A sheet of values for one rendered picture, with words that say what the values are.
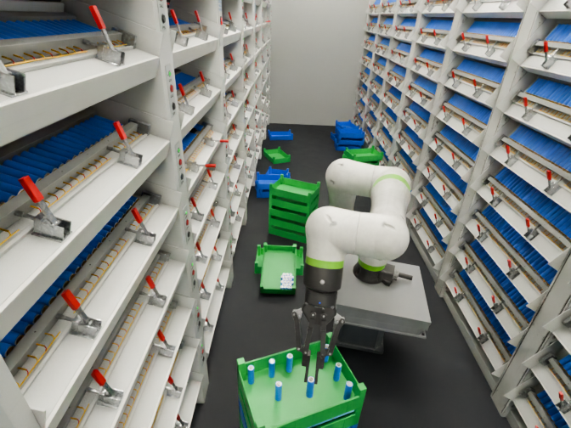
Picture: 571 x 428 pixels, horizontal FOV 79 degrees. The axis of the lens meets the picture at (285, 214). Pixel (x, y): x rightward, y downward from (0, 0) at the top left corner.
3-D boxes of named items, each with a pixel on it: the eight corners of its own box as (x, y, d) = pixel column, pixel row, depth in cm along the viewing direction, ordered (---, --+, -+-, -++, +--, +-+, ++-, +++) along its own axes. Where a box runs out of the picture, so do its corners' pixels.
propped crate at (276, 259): (295, 295, 201) (296, 288, 195) (260, 293, 201) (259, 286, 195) (296, 250, 220) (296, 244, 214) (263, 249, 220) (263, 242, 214)
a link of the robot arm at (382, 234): (369, 211, 111) (372, 177, 107) (406, 215, 107) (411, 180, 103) (353, 265, 79) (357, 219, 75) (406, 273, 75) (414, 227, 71)
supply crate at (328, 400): (329, 348, 112) (331, 331, 108) (362, 407, 95) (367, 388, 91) (237, 376, 102) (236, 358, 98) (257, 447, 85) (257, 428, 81)
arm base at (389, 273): (411, 275, 163) (414, 265, 160) (409, 295, 150) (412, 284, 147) (356, 260, 170) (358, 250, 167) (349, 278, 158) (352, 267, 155)
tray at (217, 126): (220, 143, 161) (226, 123, 156) (184, 205, 108) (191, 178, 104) (178, 127, 158) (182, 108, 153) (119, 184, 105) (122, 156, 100)
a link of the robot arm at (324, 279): (303, 266, 79) (344, 272, 78) (307, 256, 91) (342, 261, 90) (301, 292, 80) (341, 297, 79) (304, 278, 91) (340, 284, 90)
